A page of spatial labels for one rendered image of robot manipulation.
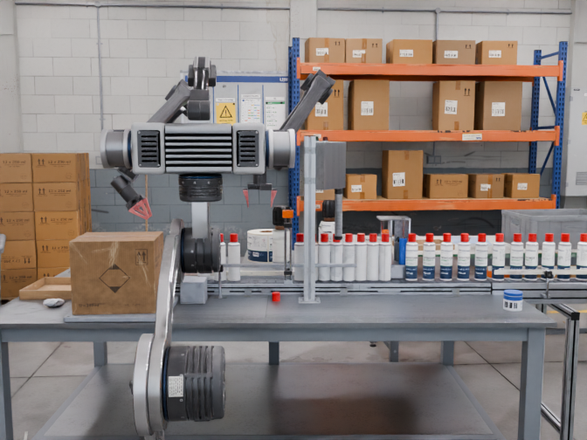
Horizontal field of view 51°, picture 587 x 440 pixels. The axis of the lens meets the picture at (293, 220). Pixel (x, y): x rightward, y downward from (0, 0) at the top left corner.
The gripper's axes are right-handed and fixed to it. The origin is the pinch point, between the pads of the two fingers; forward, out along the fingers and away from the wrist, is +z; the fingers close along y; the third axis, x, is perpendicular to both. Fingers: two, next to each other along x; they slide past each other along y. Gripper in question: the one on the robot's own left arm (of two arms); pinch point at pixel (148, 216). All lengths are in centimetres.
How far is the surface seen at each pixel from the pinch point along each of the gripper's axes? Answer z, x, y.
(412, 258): 85, -73, -1
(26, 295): -7, 59, 3
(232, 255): 35.3, -15.3, 5.4
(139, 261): 10.9, 8.0, -30.6
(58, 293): 1.2, 48.7, 1.8
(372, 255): 73, -61, 0
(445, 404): 159, -45, 22
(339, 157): 31, -75, -6
